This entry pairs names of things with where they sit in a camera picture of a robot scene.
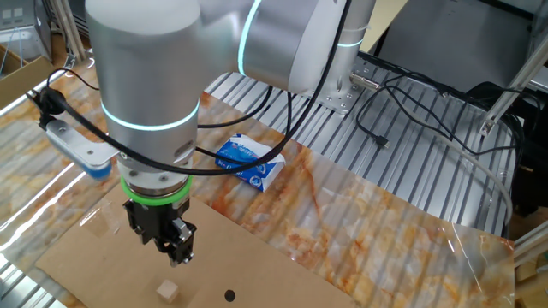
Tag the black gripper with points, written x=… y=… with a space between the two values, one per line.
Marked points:
x=154 y=222

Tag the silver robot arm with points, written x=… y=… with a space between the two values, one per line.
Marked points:
x=150 y=85

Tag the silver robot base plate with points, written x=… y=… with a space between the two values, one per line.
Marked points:
x=342 y=100

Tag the small wooden cube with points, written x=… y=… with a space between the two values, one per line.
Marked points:
x=167 y=292

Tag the blue white tissue pack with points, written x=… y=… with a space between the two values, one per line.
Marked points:
x=252 y=160

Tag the marble pattern plastic mat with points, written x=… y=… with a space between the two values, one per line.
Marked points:
x=385 y=214

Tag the wooden block pile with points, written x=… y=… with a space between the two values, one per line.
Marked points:
x=531 y=295

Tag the grey cabinet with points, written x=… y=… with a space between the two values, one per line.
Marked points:
x=449 y=38

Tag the open cardboard box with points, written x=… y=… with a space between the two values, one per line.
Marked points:
x=25 y=79

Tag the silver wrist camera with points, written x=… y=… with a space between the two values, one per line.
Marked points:
x=77 y=147

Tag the beige board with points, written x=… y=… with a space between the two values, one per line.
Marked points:
x=381 y=21

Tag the grey device box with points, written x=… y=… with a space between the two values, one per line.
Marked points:
x=21 y=38

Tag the brown cardboard sheet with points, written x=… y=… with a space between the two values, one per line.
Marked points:
x=257 y=274

